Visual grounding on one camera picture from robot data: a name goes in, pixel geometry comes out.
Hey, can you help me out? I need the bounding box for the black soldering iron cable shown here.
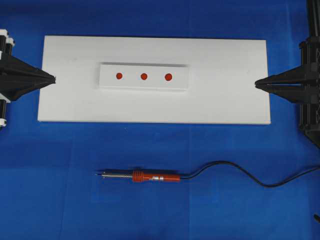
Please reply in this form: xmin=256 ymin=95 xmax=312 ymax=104
xmin=179 ymin=161 xmax=320 ymax=189

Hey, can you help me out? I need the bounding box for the middle red dot mark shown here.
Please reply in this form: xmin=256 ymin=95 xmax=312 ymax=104
xmin=140 ymin=73 xmax=148 ymax=80

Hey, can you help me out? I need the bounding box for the red handled soldering iron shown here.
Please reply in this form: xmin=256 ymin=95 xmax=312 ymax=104
xmin=95 ymin=170 xmax=181 ymax=183

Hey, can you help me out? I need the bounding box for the blue table cloth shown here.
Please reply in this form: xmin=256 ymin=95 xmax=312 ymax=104
xmin=0 ymin=0 xmax=320 ymax=240

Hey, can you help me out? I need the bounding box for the black aluminium frame post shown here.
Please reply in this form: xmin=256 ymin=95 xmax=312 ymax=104
xmin=306 ymin=0 xmax=320 ymax=37

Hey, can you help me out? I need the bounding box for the red dot mark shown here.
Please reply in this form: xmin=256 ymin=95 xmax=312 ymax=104
xmin=164 ymin=73 xmax=173 ymax=81
xmin=116 ymin=72 xmax=123 ymax=80
xmin=140 ymin=73 xmax=148 ymax=80

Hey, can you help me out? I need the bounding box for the black object at right edge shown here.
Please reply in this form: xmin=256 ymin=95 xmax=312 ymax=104
xmin=313 ymin=214 xmax=320 ymax=223

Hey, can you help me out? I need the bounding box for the left red dot mark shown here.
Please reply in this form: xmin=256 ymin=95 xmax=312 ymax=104
xmin=116 ymin=72 xmax=123 ymax=80

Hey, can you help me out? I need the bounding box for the small white raised block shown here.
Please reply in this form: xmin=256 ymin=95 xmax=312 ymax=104
xmin=99 ymin=63 xmax=189 ymax=91

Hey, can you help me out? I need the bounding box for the right red dot mark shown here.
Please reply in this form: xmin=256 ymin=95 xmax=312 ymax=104
xmin=164 ymin=73 xmax=173 ymax=81

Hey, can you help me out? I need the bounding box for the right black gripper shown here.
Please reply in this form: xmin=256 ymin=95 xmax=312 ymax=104
xmin=254 ymin=36 xmax=320 ymax=133

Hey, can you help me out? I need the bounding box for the large white foam board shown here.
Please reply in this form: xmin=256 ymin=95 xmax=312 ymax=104
xmin=37 ymin=35 xmax=271 ymax=125

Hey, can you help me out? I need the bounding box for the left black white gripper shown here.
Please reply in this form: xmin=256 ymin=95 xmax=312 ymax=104
xmin=0 ymin=28 xmax=57 ymax=128

